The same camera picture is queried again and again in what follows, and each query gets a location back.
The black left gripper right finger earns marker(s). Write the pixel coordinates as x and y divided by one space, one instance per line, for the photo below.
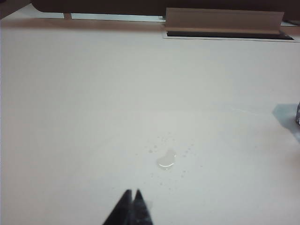
141 211

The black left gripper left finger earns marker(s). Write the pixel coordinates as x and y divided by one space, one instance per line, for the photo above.
122 211

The small water puddle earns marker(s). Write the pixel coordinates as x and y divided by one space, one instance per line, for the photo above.
167 160

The transparent grey glass mug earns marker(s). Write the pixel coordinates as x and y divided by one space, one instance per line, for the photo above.
298 113

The beige partition foot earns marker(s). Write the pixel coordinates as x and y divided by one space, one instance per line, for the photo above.
67 16

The brown desk partition panel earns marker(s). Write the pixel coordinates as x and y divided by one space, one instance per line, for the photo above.
140 5

